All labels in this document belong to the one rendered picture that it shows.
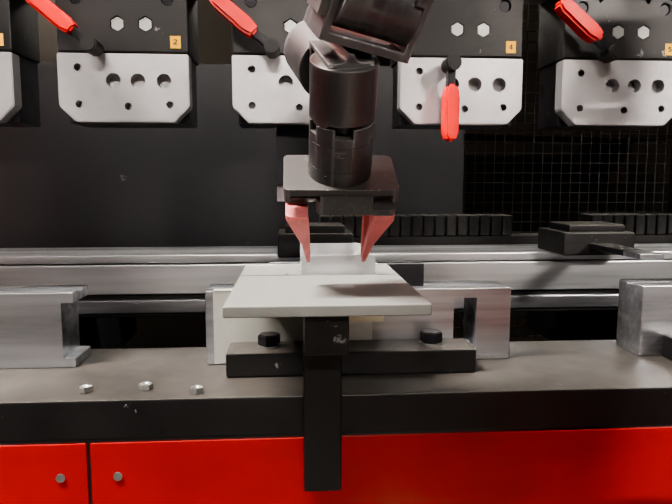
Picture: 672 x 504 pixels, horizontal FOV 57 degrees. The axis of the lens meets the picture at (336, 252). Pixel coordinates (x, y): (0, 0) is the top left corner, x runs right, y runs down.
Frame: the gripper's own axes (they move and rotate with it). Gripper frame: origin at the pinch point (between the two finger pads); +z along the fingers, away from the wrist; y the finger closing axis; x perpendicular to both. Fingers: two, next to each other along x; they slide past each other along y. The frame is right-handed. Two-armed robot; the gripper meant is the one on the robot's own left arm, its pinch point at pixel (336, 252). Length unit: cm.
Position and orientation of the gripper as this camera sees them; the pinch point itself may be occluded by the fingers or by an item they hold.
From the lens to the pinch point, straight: 62.2
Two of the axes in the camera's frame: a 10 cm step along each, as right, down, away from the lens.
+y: -10.0, 0.1, -0.7
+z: -0.4, 8.0, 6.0
